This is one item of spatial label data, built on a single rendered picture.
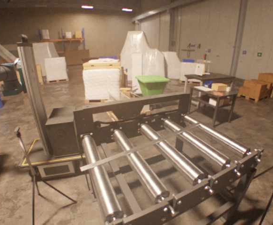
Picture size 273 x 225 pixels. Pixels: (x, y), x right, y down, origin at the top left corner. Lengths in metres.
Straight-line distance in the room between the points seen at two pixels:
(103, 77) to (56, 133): 3.02
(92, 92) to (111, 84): 0.67
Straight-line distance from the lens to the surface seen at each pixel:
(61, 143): 2.16
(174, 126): 1.62
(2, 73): 1.89
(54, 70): 9.40
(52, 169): 2.35
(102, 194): 0.96
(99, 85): 4.88
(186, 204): 1.05
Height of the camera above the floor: 1.66
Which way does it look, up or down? 23 degrees down
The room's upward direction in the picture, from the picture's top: straight up
